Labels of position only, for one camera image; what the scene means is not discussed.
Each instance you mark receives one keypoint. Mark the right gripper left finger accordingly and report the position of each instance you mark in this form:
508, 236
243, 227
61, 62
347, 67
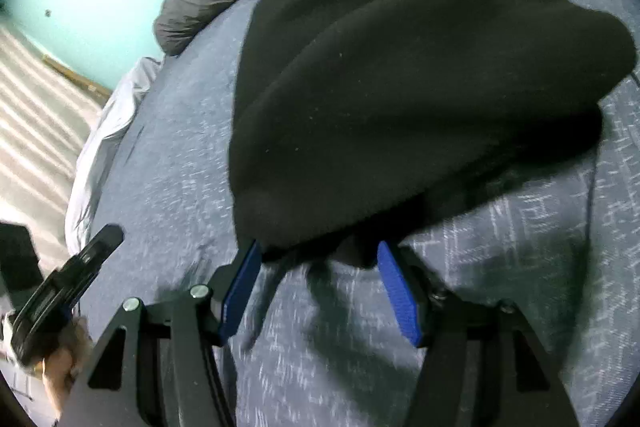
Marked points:
152, 360

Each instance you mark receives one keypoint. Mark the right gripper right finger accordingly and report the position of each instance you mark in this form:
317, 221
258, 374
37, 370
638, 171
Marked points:
483, 365

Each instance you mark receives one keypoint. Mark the black fleece-lined pants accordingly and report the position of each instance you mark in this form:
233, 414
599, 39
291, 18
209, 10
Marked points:
361, 120

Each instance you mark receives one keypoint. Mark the person's left hand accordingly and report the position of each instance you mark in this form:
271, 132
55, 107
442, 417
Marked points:
61, 367

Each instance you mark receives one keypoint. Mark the blue patterned bed sheet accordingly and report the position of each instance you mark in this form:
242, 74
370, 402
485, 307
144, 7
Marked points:
319, 343

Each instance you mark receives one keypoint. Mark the beige striped curtain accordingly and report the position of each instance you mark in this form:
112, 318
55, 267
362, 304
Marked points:
45, 121

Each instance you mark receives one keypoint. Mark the wooden pole by curtain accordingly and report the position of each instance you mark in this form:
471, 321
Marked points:
94, 89

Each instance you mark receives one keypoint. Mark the light grey blanket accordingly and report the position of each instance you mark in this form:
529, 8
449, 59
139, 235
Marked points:
97, 155

